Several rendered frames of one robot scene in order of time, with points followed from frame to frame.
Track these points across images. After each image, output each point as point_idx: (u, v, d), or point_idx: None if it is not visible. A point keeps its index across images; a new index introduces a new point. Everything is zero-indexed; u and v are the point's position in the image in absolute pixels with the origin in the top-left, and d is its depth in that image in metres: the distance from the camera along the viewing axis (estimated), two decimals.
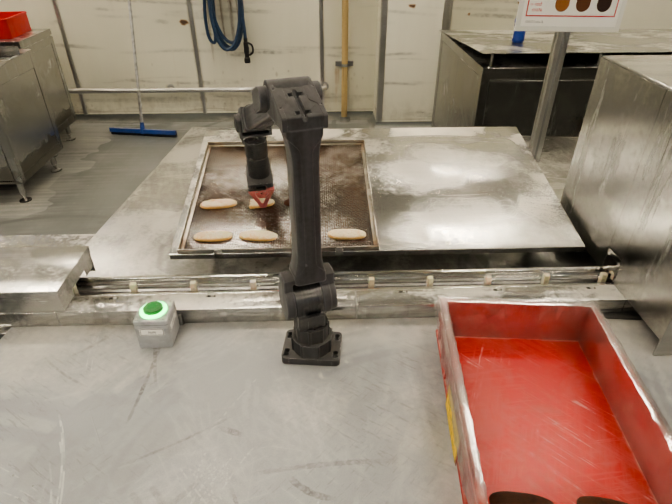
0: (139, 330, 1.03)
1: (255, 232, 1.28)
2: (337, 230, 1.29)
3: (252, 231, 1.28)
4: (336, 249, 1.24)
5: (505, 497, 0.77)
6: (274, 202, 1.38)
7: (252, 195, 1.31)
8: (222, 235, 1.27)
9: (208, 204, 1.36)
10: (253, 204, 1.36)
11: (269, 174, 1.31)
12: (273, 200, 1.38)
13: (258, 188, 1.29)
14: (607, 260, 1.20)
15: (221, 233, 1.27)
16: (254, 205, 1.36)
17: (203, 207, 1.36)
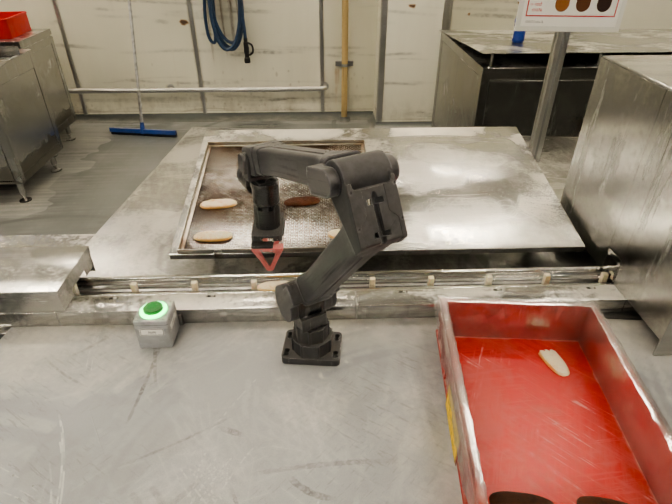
0: (139, 330, 1.03)
1: (275, 283, 1.18)
2: (337, 230, 1.29)
3: (271, 282, 1.18)
4: None
5: (505, 497, 0.77)
6: (564, 376, 0.98)
7: None
8: (222, 235, 1.27)
9: (208, 204, 1.36)
10: (544, 353, 1.02)
11: None
12: (566, 373, 0.99)
13: None
14: (607, 260, 1.20)
15: (221, 233, 1.27)
16: (543, 355, 1.02)
17: (203, 207, 1.36)
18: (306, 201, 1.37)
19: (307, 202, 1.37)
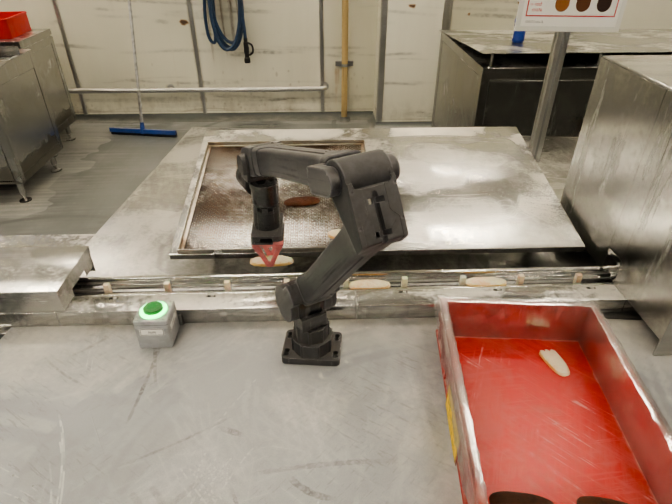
0: (139, 330, 1.03)
1: (483, 279, 1.19)
2: (337, 230, 1.29)
3: (479, 278, 1.20)
4: None
5: (505, 497, 0.77)
6: (564, 376, 0.98)
7: None
8: (380, 284, 1.18)
9: (259, 261, 1.13)
10: (545, 353, 1.02)
11: None
12: (566, 373, 0.99)
13: None
14: (607, 260, 1.20)
15: (378, 282, 1.18)
16: (544, 355, 1.02)
17: (253, 264, 1.13)
18: (306, 201, 1.37)
19: (307, 202, 1.37)
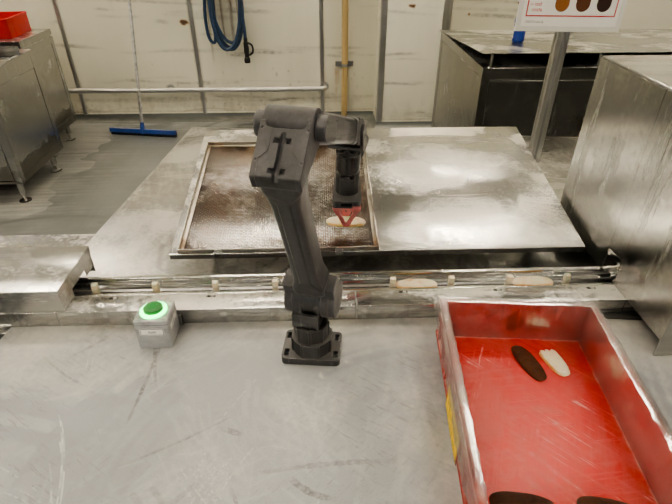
0: (139, 330, 1.03)
1: None
2: (336, 217, 1.26)
3: None
4: (336, 249, 1.24)
5: (505, 497, 0.77)
6: (564, 376, 0.98)
7: None
8: (544, 280, 1.19)
9: (406, 284, 1.18)
10: (545, 353, 1.02)
11: None
12: (566, 373, 0.99)
13: None
14: (607, 260, 1.20)
15: (541, 279, 1.19)
16: (544, 355, 1.02)
17: (400, 287, 1.18)
18: (528, 365, 1.00)
19: (527, 366, 1.00)
